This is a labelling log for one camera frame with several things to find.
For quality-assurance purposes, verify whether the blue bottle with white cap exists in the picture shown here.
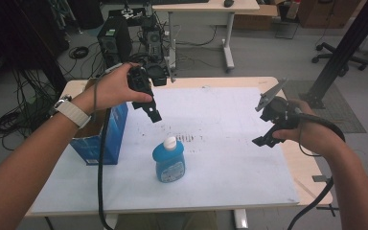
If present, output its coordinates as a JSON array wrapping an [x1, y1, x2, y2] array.
[[151, 136, 187, 184]]

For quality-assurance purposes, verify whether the person's right hand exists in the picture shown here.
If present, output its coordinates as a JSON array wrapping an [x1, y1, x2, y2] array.
[[272, 99, 346, 157]]

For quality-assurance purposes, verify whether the brown cardboard box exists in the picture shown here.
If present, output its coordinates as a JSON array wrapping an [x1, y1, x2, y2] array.
[[233, 4, 280, 32]]

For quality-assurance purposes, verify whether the white strap wristwatch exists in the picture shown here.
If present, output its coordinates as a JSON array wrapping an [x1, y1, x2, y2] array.
[[49, 95, 92, 129]]

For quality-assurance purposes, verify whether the coiled black cable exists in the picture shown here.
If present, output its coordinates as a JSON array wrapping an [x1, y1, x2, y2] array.
[[68, 45, 90, 60]]

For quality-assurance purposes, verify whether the black and white board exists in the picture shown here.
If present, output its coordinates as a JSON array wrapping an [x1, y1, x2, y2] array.
[[108, 7, 148, 27]]

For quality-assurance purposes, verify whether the white background desk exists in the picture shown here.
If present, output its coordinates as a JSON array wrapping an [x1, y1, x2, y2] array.
[[151, 0, 261, 73]]

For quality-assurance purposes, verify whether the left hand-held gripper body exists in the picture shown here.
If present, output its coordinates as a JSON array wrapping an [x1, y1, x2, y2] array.
[[126, 58, 175, 97]]

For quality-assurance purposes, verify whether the person's left hand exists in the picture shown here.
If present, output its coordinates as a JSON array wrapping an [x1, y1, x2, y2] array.
[[71, 62, 153, 115]]

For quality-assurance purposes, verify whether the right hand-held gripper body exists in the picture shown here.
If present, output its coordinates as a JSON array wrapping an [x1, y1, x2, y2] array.
[[254, 78, 300, 130]]

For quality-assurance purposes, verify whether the grey floor mat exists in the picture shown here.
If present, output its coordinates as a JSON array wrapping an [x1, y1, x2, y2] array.
[[281, 80, 367, 134]]

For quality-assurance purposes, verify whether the open computer case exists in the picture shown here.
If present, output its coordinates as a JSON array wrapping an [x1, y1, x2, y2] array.
[[140, 14, 165, 64]]

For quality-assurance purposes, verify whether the black metal pillar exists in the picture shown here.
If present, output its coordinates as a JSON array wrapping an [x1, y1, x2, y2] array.
[[298, 0, 368, 109]]

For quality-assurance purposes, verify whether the black office chair base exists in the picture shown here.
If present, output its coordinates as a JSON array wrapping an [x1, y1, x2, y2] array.
[[311, 41, 368, 78]]

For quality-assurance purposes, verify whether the dark equipment rack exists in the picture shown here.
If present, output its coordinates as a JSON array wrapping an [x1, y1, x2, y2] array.
[[0, 0, 70, 95]]

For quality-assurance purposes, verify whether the blue cardboard box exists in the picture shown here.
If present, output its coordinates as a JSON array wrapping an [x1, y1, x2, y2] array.
[[69, 78, 129, 166]]

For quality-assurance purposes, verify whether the white table mat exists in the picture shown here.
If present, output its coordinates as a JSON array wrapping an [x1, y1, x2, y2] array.
[[32, 86, 300, 215]]

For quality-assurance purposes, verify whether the black computer tower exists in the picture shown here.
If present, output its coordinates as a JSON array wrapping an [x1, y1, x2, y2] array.
[[96, 15, 133, 69]]

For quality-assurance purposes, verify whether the white table leg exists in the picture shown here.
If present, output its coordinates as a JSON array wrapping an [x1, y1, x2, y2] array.
[[233, 208, 249, 230], [104, 213, 120, 230]]

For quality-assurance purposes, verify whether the wooden cabinet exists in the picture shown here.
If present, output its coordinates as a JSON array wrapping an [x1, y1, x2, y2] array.
[[296, 0, 362, 29]]

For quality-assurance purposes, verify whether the bundle of black floor cables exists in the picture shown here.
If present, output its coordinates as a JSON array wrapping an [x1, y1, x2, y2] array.
[[0, 68, 60, 151]]

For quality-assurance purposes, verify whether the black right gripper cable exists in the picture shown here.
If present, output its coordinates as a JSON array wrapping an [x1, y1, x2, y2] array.
[[287, 112, 347, 230]]

